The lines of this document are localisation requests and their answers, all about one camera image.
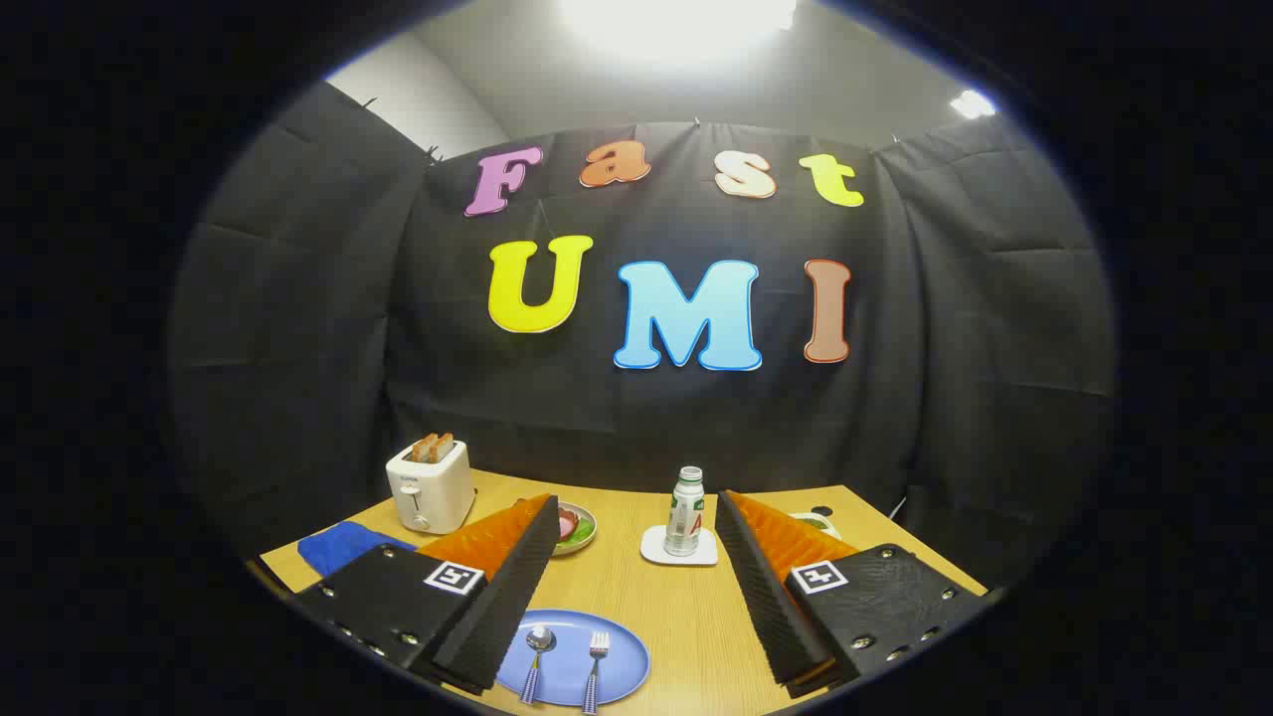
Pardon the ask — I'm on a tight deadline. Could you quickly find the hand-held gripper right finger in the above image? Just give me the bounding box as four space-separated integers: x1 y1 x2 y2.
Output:
714 487 991 699

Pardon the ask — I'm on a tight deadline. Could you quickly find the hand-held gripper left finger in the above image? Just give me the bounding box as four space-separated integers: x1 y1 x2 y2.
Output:
291 492 563 697

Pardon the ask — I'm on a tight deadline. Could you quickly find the spoon with blue checkered handle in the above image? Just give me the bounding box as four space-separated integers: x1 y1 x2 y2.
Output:
519 626 557 707

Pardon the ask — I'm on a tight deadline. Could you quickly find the fork with blue checkered handle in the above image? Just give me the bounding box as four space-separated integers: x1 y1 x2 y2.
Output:
582 631 611 715

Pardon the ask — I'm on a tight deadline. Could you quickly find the blue round plate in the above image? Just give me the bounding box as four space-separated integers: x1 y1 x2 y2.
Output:
494 609 651 708

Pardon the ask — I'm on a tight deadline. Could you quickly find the white coaster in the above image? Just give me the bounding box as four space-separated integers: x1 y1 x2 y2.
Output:
639 524 719 568

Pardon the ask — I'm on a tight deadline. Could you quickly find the small beige food plate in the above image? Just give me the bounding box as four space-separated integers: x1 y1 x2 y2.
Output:
552 502 598 556

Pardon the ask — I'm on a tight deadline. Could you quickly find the white drink bottle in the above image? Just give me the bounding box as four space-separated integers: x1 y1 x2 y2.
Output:
663 465 707 558

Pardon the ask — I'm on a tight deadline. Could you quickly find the white toaster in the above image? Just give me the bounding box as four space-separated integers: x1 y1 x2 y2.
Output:
386 440 476 535

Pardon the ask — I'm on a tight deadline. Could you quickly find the folded blue towel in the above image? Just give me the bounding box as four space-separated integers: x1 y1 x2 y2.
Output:
297 520 419 578

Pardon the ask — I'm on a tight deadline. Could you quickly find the large ceiling light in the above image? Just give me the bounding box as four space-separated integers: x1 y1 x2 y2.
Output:
557 0 797 63

